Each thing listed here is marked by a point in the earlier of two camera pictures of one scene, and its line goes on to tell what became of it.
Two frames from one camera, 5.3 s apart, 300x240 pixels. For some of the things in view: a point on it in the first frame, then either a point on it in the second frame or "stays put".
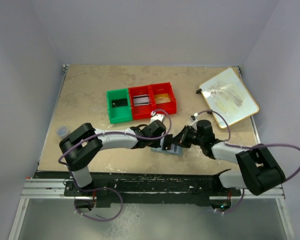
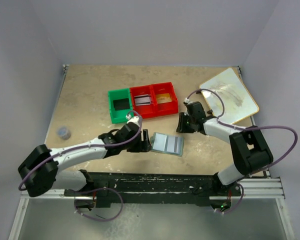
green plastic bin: x=118 y=105 stays put
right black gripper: x=184 y=136 -> x=184 y=122
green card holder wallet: x=174 y=149 stays put
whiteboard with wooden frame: x=228 y=95 stays put
